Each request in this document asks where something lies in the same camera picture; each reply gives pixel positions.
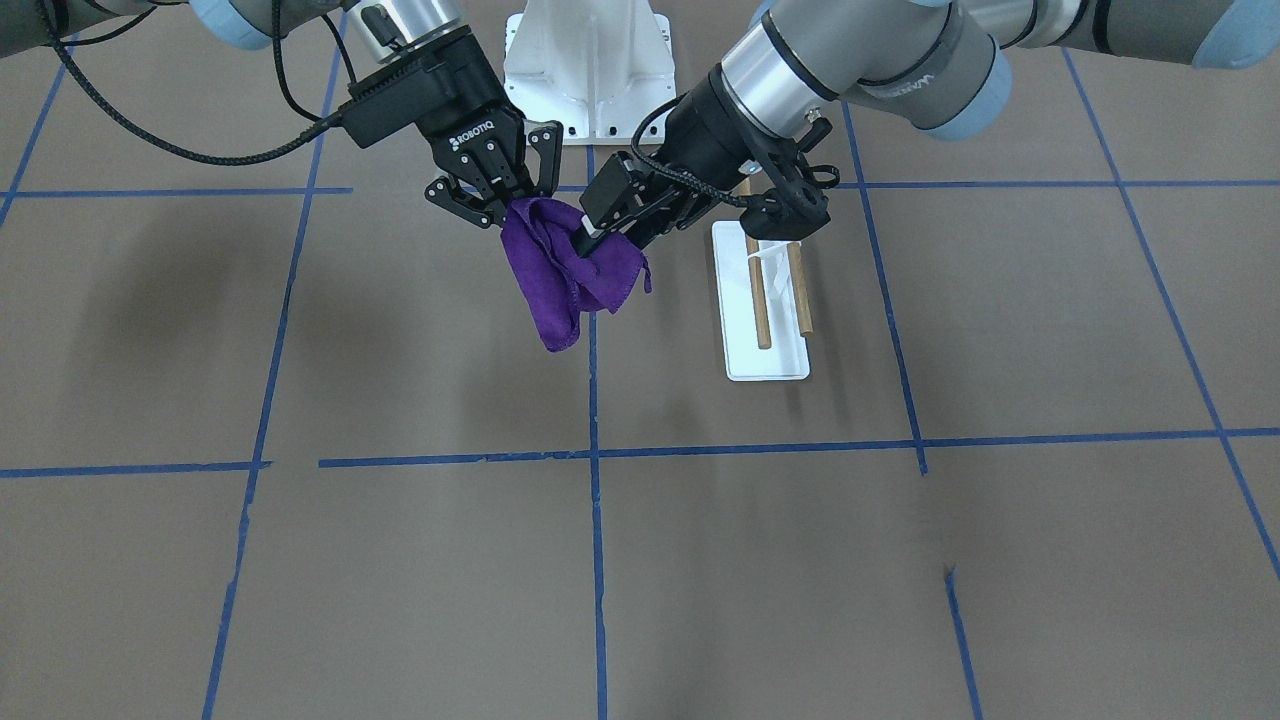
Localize white towel rack base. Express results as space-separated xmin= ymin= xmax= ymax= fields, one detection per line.
xmin=710 ymin=222 xmax=813 ymax=383

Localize black braided cable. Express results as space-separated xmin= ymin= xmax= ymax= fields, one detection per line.
xmin=35 ymin=0 xmax=361 ymax=167

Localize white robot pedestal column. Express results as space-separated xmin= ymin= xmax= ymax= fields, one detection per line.
xmin=503 ymin=1 xmax=676 ymax=146

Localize upper wooden rack rod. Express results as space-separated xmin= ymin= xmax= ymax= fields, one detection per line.
xmin=786 ymin=242 xmax=815 ymax=338

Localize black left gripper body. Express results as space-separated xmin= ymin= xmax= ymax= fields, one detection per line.
xmin=580 ymin=67 xmax=751 ymax=249

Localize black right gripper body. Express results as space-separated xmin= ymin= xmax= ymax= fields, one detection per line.
xmin=343 ymin=26 xmax=524 ymax=163

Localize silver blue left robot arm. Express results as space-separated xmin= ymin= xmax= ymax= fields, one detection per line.
xmin=572 ymin=1 xmax=1277 ymax=258

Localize purple microfiber towel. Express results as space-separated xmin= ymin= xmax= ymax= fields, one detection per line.
xmin=500 ymin=197 xmax=652 ymax=354

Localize wooden rack rod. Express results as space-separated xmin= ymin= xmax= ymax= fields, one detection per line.
xmin=786 ymin=242 xmax=815 ymax=338
xmin=742 ymin=224 xmax=772 ymax=351

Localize lower wooden rack rod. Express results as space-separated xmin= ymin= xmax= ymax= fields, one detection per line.
xmin=742 ymin=224 xmax=772 ymax=351

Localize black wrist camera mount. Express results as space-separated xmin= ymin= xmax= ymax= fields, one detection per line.
xmin=740 ymin=114 xmax=841 ymax=242

